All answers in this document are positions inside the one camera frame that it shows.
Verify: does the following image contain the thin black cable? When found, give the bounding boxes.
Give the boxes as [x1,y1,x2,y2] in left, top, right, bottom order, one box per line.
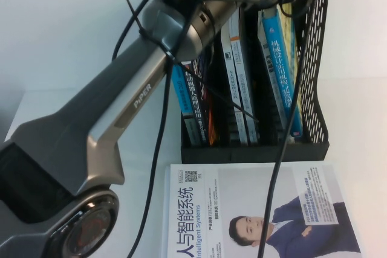
[128,0,206,258]
[111,0,182,59]

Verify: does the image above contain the dark book white title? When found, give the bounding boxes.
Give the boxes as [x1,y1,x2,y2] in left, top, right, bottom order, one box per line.
[182,54,219,147]

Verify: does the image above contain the blue spine book cream pages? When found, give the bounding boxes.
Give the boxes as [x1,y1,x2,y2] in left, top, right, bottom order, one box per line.
[171,63,202,147]

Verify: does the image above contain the black plastic book stand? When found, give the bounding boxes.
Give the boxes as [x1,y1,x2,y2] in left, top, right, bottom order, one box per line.
[178,0,330,164]

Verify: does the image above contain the navy book white spine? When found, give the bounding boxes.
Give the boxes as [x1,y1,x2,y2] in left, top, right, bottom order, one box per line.
[256,10,288,138]

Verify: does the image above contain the white magazine with man portrait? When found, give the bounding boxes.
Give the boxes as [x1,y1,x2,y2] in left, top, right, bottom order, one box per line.
[162,161,363,258]

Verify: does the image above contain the white book orange band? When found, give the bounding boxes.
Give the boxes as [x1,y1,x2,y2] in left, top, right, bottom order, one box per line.
[228,9,259,144]

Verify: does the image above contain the yellow book blue band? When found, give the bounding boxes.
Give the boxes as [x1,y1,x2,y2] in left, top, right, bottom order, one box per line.
[260,6,304,138]

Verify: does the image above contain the thin white spine book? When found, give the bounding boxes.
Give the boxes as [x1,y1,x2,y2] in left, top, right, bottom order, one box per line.
[220,24,249,146]

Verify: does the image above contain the black zip tie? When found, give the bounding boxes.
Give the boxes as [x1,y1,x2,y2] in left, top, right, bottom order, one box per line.
[125,0,176,60]

